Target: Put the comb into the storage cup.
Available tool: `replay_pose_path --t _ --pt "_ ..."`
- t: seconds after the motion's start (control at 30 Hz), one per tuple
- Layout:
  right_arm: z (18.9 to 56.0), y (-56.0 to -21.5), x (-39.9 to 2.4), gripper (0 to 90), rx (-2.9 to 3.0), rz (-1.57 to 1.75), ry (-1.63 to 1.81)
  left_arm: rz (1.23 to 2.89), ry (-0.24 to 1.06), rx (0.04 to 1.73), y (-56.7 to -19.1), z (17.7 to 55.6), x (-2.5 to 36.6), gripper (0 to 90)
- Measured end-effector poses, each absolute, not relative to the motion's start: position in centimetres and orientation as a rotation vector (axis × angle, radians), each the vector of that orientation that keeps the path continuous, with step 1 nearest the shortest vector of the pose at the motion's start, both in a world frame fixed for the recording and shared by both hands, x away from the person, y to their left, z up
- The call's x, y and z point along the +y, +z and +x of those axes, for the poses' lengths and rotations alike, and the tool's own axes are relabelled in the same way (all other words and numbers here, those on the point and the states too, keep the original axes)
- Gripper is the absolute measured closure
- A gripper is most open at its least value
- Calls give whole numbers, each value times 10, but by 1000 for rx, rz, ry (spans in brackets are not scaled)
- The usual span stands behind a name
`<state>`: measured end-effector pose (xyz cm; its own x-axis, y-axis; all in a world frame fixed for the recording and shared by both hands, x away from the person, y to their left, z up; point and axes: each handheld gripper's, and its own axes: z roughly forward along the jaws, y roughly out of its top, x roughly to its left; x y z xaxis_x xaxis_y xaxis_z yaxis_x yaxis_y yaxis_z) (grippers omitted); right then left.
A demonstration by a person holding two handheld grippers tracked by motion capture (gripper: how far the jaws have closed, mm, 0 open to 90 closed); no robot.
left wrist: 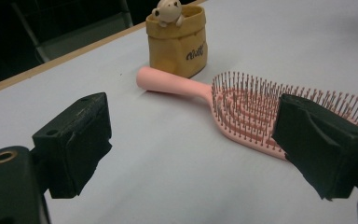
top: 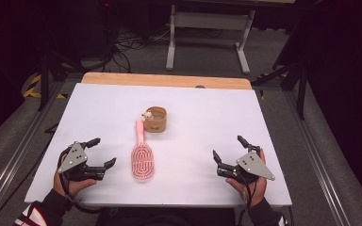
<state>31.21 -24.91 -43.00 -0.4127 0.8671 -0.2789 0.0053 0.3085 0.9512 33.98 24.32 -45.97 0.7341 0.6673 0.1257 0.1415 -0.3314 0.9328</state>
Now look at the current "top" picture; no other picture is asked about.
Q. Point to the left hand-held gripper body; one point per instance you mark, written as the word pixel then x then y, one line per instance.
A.
pixel 73 158

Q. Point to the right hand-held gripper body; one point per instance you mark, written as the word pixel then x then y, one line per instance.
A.
pixel 254 166

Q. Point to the pink hairbrush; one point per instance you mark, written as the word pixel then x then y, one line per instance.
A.
pixel 142 160

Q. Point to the brown cup with small figure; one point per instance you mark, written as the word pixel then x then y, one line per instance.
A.
pixel 157 124

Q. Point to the person's right hand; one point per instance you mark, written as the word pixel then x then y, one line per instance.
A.
pixel 257 191

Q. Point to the person's left hand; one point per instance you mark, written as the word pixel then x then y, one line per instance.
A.
pixel 75 185

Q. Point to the white table mat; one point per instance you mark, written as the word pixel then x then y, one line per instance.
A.
pixel 185 150

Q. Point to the black metal stand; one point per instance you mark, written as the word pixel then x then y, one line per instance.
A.
pixel 45 81
pixel 298 81

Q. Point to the person's dark lap clothing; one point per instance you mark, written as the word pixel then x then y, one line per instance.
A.
pixel 169 218

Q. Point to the yellow black hazard tape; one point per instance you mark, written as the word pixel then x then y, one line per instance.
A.
pixel 33 89

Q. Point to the aluminium floor rail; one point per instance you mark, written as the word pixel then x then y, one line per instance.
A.
pixel 314 157
pixel 15 150

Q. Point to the grey metal table frame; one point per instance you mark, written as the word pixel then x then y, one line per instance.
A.
pixel 212 21

